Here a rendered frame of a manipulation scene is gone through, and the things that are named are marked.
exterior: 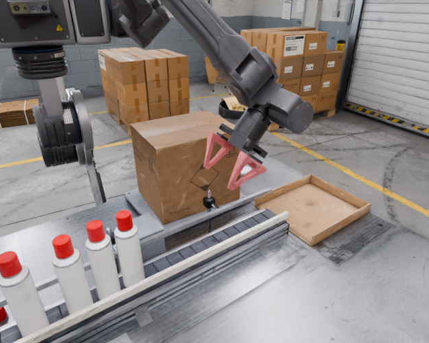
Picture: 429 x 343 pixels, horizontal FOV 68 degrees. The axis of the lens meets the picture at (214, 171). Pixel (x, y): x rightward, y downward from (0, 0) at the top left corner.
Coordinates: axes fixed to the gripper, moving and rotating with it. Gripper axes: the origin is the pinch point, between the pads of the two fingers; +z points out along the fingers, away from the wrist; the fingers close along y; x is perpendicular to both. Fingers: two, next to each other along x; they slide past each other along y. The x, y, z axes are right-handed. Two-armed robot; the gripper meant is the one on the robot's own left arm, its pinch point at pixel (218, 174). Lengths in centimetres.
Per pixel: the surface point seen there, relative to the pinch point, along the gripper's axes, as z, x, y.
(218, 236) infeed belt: 17.9, 24.9, -13.1
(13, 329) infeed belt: 51, -16, -9
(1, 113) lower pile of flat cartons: 127, 12, -430
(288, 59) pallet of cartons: -123, 205, -242
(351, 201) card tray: -14, 69, -9
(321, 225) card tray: -1, 55, -6
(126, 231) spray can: 21.6, -6.5, -7.4
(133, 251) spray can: 25.2, -2.6, -6.3
